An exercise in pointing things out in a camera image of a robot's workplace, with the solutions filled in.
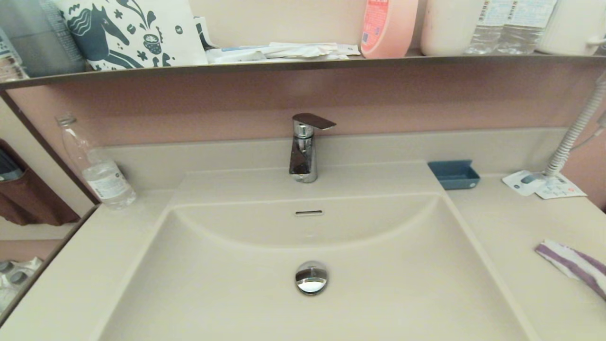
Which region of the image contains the chrome faucet lever handle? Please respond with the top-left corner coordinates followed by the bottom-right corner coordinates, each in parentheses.
top-left (292, 113), bottom-right (337, 131)

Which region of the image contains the purple white striped towel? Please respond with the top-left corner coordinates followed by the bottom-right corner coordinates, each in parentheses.
top-left (535, 239), bottom-right (606, 300)

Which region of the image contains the chrome faucet spout body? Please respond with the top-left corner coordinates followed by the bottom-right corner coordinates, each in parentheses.
top-left (289, 121), bottom-right (318, 184)

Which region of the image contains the beige wash basin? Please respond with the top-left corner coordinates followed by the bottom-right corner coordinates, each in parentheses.
top-left (97, 192), bottom-right (531, 341)

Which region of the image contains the chrome drain stopper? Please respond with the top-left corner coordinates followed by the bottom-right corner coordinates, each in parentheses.
top-left (294, 260), bottom-right (329, 296)

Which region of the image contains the white paper packets pile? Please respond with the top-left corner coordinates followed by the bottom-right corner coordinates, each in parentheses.
top-left (223, 42), bottom-right (361, 61)

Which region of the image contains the white flat box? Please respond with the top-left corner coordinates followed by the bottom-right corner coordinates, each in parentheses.
top-left (206, 49), bottom-right (267, 64)

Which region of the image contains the blue soap dish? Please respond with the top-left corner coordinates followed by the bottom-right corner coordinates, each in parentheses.
top-left (427, 160), bottom-right (481, 190)

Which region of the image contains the pink plastic bottle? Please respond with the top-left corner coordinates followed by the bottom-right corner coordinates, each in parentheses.
top-left (360, 0), bottom-right (419, 59)

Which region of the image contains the small white black-print packet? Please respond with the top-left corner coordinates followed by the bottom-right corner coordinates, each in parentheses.
top-left (194, 17), bottom-right (218, 50)

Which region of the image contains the clear plastic water bottle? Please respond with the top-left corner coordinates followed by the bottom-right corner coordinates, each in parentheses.
top-left (56, 114), bottom-right (137, 210)
top-left (465, 0), bottom-right (510, 54)
top-left (496, 0), bottom-right (558, 54)

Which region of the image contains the white plastic bottle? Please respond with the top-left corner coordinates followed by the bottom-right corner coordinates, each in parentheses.
top-left (420, 0), bottom-right (483, 56)

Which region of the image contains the white horse print bag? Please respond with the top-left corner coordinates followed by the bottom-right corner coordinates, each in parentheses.
top-left (53, 0), bottom-right (209, 72)

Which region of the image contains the white printed leaflet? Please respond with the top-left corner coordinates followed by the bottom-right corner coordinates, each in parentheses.
top-left (535, 171), bottom-right (588, 200)

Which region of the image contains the brown framed side mirror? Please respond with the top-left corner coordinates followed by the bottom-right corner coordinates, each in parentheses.
top-left (0, 90), bottom-right (100, 327)

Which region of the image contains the grey translucent container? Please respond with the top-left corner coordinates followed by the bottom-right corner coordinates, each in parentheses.
top-left (0, 0), bottom-right (88, 78)

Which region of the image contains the white ribbed jug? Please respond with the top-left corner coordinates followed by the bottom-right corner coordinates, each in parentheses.
top-left (536, 0), bottom-right (606, 55)

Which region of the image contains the white lattice basket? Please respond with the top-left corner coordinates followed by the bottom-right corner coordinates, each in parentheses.
top-left (0, 28), bottom-right (29, 82)

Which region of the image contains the brown wall shelf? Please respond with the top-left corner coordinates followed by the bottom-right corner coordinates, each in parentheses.
top-left (0, 53), bottom-right (606, 90)

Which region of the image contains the white coiled cord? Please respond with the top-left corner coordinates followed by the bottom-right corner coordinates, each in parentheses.
top-left (544, 71), bottom-right (606, 178)

